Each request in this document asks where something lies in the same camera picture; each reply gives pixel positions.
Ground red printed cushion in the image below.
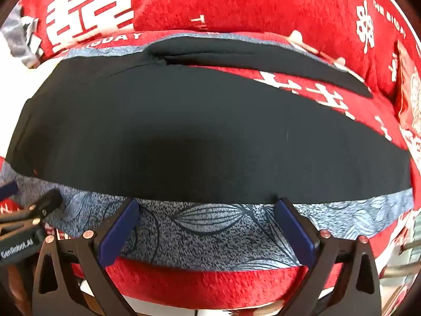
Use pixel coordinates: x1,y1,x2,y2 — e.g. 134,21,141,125
393,39,421,159

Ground grey crumpled cloth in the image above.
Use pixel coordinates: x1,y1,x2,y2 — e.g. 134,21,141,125
0,3,43,70

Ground black pants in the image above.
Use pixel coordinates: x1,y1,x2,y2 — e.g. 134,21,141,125
6,35,412,205

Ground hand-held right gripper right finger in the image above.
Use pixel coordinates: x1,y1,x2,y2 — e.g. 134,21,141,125
275,197,382,316

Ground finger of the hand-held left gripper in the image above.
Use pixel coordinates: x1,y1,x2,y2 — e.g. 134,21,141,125
0,181,18,199
0,189,63,229

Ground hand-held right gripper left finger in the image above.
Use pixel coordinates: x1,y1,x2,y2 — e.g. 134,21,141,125
32,198,141,316

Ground red printed sofa cover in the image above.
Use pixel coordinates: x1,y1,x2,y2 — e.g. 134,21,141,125
0,0,421,316

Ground blue leaf-patterned cloth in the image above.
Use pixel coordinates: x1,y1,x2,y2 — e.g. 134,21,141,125
0,32,415,272

